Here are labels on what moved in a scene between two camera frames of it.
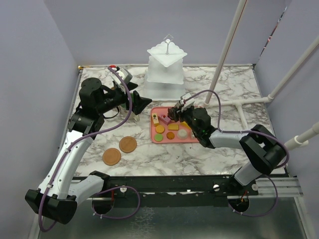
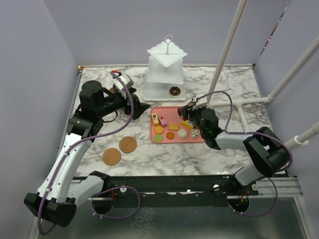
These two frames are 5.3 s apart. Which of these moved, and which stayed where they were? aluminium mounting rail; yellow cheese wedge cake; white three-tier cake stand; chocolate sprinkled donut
Moved: chocolate sprinkled donut
Stayed: aluminium mounting rail; white three-tier cake stand; yellow cheese wedge cake
